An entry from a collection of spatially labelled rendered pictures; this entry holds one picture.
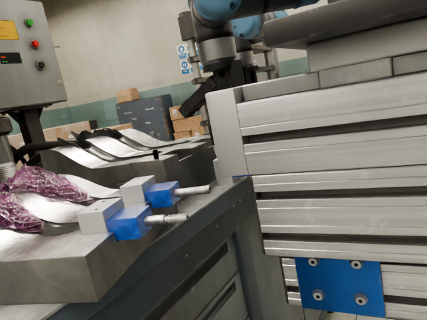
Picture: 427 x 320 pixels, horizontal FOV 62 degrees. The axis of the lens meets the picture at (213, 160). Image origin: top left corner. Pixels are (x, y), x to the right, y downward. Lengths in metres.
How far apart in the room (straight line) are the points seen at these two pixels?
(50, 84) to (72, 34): 8.14
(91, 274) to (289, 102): 0.27
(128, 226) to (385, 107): 0.30
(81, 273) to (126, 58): 8.35
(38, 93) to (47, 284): 1.17
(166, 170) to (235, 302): 0.38
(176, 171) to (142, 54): 7.81
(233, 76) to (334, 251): 0.43
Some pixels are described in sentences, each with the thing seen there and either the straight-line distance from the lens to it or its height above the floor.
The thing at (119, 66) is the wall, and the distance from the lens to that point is 8.83.
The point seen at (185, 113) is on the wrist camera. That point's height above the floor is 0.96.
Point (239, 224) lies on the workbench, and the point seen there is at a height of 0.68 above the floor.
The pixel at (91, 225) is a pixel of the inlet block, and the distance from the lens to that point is 0.46.
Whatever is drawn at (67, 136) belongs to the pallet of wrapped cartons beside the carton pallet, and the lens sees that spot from 4.66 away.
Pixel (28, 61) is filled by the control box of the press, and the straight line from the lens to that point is 1.57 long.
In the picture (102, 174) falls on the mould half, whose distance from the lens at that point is 0.78.
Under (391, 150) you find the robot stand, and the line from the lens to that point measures 0.33.
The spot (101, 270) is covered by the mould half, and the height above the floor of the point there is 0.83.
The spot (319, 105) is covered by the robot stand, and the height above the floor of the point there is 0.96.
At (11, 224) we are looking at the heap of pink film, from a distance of 0.54.
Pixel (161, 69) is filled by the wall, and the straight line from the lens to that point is 8.19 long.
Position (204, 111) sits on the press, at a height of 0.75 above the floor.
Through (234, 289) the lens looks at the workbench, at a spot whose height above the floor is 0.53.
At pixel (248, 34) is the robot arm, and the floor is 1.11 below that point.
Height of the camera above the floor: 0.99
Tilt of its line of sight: 11 degrees down
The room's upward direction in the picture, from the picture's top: 11 degrees counter-clockwise
